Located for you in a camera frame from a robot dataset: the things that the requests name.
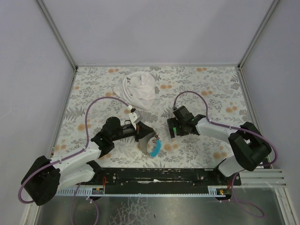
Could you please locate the blue key tag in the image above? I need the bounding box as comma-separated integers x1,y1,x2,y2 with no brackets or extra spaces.
150,139,162,158

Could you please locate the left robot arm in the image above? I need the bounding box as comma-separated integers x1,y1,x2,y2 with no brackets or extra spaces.
18,117,157,206

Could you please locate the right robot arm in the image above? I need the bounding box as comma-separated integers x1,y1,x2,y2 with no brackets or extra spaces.
167,106,271,177

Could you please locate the crumpled white cloth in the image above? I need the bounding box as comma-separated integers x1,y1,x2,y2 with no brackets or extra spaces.
113,71,156,110

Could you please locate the floral table mat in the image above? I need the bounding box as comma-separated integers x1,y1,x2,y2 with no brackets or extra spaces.
53,66,251,168

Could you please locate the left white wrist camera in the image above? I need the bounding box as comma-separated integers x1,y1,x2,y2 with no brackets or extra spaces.
127,105,142,129

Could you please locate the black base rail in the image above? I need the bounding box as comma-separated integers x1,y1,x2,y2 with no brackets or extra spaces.
76,166,242,195

